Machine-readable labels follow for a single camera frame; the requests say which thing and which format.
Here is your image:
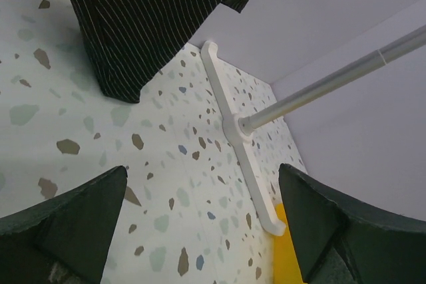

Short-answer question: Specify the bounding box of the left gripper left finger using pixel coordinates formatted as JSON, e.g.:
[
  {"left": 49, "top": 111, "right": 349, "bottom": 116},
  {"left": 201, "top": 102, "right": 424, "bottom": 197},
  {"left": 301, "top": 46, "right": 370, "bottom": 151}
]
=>
[{"left": 1, "top": 166, "right": 128, "bottom": 283}]

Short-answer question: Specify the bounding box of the right white rack pole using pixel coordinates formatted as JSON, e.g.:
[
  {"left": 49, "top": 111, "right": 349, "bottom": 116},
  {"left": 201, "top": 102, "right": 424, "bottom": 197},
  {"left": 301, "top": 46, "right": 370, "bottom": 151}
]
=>
[{"left": 238, "top": 26, "right": 425, "bottom": 136}]

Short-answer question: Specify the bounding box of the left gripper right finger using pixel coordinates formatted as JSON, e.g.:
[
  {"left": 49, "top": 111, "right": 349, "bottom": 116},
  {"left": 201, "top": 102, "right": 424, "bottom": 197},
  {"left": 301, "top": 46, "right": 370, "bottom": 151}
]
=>
[{"left": 279, "top": 164, "right": 425, "bottom": 283}]

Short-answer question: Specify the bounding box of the yellow plastic tray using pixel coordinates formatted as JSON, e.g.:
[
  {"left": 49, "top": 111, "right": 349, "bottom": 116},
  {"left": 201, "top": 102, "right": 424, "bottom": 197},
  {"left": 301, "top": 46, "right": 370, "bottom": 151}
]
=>
[{"left": 273, "top": 204, "right": 304, "bottom": 284}]

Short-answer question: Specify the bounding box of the right rack base foot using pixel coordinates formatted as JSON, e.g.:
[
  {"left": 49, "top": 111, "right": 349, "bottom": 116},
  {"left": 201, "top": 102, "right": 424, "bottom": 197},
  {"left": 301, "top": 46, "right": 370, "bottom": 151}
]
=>
[{"left": 200, "top": 41, "right": 286, "bottom": 236}]

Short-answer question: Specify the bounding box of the black pinstriped underwear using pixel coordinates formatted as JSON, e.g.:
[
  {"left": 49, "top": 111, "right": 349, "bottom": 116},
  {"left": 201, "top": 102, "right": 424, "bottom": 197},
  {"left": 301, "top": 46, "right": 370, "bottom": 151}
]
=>
[{"left": 71, "top": 0, "right": 249, "bottom": 104}]

